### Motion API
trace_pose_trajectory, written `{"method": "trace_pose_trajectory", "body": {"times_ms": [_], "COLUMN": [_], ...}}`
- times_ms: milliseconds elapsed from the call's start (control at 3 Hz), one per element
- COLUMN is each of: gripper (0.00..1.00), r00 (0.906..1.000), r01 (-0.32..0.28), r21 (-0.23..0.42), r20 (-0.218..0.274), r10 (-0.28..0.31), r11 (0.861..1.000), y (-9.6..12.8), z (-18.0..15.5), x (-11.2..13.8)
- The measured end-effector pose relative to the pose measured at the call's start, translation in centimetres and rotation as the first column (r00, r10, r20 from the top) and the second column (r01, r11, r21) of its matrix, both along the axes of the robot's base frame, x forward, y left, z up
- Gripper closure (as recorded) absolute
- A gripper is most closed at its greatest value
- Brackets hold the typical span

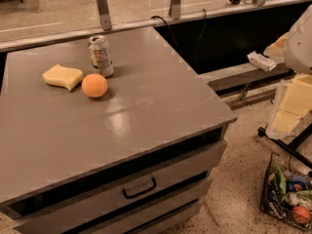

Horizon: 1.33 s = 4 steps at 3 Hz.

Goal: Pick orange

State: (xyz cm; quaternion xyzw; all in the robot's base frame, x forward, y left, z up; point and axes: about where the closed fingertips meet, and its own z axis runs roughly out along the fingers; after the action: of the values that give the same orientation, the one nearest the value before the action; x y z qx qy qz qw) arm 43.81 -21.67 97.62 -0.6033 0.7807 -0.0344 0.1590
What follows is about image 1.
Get black drawer handle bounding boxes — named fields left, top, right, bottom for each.
left=122, top=177, right=157, bottom=200

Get yellow sponge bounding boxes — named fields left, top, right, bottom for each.
left=42, top=64, right=84, bottom=91

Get black cable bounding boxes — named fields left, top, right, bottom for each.
left=149, top=8, right=208, bottom=66

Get wire basket of groceries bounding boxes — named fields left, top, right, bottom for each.
left=260, top=154, right=312, bottom=234

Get black stand legs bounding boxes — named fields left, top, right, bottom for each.
left=257, top=124, right=312, bottom=176

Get silver soda can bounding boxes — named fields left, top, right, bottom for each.
left=88, top=35, right=114, bottom=77

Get small orange in basket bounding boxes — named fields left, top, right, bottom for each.
left=292, top=206, right=311, bottom=224

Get grey drawer cabinet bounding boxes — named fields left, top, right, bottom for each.
left=0, top=27, right=235, bottom=234

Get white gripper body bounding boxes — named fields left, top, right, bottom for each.
left=285, top=5, right=312, bottom=74

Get white wipes packet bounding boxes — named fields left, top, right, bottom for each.
left=248, top=52, right=276, bottom=71

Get orange fruit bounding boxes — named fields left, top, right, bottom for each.
left=82, top=74, right=108, bottom=98

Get metal railing ledge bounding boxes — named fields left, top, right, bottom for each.
left=0, top=0, right=312, bottom=53

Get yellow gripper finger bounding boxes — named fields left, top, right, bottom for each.
left=266, top=74, right=312, bottom=139
left=263, top=33, right=289, bottom=59

